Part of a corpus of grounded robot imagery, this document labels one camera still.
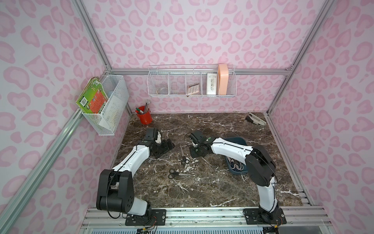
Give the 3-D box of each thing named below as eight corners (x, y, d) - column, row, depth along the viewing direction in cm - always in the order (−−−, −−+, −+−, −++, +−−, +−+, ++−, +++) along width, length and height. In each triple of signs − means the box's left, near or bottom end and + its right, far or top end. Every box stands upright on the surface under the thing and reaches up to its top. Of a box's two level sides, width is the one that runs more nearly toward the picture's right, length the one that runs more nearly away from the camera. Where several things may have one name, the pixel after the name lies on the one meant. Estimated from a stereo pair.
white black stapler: (245, 119, 119) (245, 116, 117) (249, 114, 122) (250, 112, 120) (261, 129, 112) (262, 126, 110) (266, 124, 115) (267, 121, 113)
